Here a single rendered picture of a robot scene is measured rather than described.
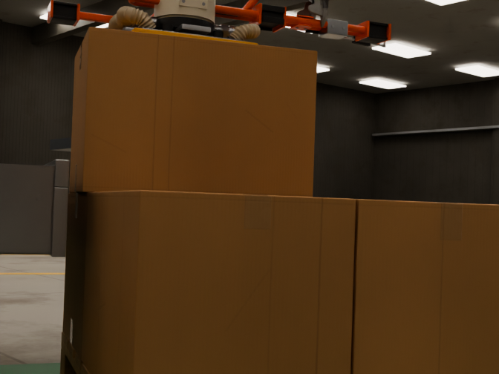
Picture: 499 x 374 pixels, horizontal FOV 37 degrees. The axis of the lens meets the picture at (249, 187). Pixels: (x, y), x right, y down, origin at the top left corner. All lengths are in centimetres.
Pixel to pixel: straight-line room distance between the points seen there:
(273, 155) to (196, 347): 79
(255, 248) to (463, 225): 43
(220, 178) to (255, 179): 10
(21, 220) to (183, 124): 49
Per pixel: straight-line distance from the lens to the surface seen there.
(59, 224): 164
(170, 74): 187
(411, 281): 141
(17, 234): 163
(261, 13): 215
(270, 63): 195
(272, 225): 127
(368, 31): 230
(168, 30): 198
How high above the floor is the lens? 52
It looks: 1 degrees up
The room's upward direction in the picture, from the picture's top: 2 degrees clockwise
